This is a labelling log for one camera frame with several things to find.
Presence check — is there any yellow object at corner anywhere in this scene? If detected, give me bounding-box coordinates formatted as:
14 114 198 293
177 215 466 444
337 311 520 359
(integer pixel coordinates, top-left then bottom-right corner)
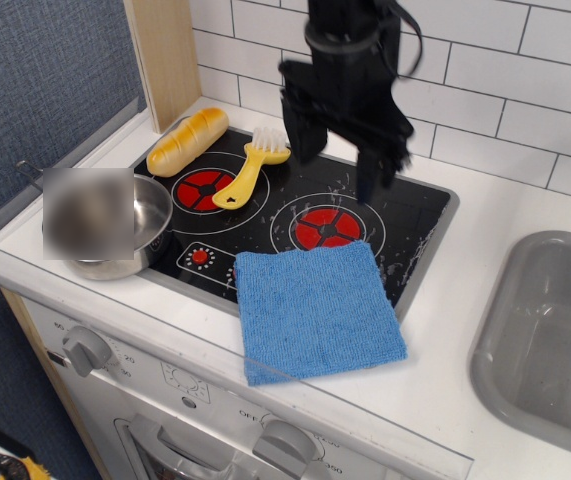
20 457 52 480

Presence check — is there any blue microfiber cloth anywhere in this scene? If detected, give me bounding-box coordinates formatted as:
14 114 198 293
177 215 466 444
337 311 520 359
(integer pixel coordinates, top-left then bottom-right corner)
234 241 408 386

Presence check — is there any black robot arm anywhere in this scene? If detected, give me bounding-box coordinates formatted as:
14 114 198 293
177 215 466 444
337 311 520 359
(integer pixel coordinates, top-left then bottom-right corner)
279 1 421 203

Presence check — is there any white toy oven front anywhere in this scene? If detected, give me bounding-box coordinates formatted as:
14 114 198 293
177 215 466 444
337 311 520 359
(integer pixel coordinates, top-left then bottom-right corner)
25 301 349 479

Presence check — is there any grey left oven knob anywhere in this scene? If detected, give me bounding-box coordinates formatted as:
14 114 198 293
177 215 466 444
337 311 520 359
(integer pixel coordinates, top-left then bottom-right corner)
62 326 112 378

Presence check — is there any black toy stove top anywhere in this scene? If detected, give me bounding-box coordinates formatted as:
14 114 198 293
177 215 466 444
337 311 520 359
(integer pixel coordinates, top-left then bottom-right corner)
141 129 460 319

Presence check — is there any yellow dish brush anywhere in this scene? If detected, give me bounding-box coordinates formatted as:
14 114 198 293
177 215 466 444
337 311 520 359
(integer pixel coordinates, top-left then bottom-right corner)
212 127 291 210

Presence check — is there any yellow toy bread loaf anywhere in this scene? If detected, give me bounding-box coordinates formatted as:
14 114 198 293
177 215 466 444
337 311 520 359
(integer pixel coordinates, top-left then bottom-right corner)
146 107 229 178

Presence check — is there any grey oven knob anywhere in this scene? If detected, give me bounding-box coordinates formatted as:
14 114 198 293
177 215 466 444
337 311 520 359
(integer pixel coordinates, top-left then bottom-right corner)
252 420 317 479
62 326 112 378

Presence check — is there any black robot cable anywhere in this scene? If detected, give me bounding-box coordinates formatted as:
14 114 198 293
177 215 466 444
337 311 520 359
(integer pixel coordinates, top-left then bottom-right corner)
384 0 424 80

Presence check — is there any wooden side post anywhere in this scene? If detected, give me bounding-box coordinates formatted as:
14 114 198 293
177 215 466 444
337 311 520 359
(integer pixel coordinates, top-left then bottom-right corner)
123 0 202 133

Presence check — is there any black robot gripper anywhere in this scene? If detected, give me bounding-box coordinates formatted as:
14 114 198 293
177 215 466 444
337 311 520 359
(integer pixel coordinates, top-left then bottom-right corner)
279 41 414 203

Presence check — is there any stainless steel pot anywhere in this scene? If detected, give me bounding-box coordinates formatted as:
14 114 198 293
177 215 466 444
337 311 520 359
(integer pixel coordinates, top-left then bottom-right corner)
15 161 173 281

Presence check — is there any grey right oven knob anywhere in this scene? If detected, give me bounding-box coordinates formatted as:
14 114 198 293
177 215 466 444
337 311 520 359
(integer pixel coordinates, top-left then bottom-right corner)
252 420 317 479

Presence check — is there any grey sink basin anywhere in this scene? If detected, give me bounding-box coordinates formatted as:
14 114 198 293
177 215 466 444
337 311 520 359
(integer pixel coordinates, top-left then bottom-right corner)
470 231 571 452

